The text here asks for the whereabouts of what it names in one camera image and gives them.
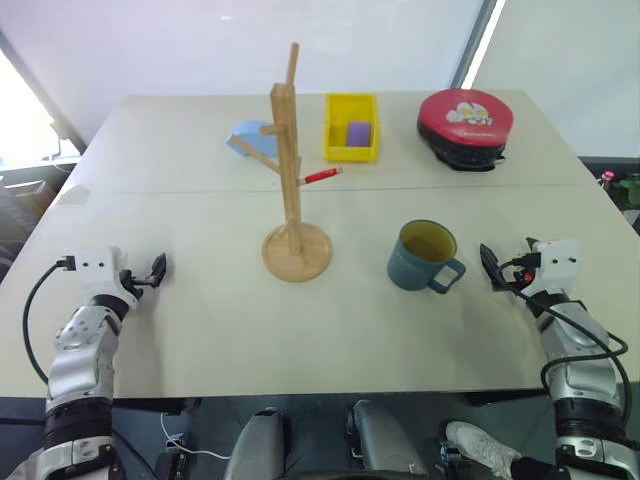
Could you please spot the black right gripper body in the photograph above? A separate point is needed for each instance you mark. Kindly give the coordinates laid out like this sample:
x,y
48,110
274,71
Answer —
x,y
515,277

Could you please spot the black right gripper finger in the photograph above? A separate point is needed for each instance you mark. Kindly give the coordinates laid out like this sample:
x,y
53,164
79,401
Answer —
x,y
496,281
487,259

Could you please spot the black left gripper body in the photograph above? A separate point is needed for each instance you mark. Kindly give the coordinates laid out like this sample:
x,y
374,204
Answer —
x,y
131,281

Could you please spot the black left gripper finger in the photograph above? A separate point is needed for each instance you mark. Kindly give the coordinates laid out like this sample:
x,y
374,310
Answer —
x,y
157,283
161,264

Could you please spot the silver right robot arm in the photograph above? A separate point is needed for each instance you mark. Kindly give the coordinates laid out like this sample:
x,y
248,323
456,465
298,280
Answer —
x,y
580,360

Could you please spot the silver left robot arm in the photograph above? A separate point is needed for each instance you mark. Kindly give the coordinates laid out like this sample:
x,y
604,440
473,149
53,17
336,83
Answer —
x,y
82,360

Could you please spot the wooden mug tree stand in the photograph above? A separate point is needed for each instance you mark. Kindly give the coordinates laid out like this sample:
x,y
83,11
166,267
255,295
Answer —
x,y
292,200

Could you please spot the red and black round pad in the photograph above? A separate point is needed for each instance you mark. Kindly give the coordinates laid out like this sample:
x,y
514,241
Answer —
x,y
462,125

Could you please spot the green potted plant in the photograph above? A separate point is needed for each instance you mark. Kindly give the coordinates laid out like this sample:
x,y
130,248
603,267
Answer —
x,y
627,187

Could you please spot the white sneaker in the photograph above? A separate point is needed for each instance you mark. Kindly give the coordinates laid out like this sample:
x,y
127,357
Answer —
x,y
480,445

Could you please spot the purple block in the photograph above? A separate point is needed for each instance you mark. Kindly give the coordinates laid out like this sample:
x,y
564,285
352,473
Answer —
x,y
359,134

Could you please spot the yellow plastic bin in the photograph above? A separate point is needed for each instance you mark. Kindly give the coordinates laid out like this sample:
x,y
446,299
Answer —
x,y
350,130

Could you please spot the grey left robot leg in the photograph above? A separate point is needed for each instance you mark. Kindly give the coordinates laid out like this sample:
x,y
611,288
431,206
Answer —
x,y
257,445

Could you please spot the grey robot leg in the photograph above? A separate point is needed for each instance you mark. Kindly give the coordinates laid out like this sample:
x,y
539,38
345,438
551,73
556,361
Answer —
x,y
257,445
385,440

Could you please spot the grey right robot leg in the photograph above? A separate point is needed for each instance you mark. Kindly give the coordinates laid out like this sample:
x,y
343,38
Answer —
x,y
385,440

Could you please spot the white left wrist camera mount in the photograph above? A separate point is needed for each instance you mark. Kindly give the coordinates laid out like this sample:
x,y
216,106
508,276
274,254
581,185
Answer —
x,y
95,265

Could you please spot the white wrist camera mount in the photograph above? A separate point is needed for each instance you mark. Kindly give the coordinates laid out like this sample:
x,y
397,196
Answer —
x,y
559,262
95,265

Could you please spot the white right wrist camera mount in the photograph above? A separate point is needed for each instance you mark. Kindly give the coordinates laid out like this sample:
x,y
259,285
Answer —
x,y
559,262

